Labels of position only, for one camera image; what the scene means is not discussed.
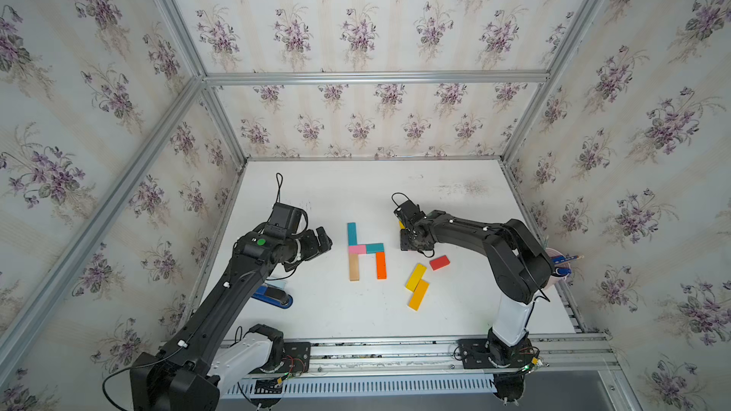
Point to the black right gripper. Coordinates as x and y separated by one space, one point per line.
404 244

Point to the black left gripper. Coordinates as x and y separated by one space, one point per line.
312 248

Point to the red block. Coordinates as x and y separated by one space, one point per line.
439 263

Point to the yellow block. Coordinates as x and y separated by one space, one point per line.
415 277

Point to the long teal block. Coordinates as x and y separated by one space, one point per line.
352 234

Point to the natural wood block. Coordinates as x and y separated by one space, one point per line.
353 267

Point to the pink block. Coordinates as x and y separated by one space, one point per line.
357 249

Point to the short teal block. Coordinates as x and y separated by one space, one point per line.
375 248

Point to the amber orange block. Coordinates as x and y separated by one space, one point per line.
418 295

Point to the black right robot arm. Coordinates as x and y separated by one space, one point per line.
520 266

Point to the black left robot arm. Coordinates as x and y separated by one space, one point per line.
180 375

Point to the blue stapler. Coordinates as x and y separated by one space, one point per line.
274 296

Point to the pink pen cup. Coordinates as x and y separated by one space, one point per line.
566 267

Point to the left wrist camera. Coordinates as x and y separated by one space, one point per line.
287 221

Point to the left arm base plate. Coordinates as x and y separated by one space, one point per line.
290 357

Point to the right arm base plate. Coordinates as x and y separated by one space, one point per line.
492 353

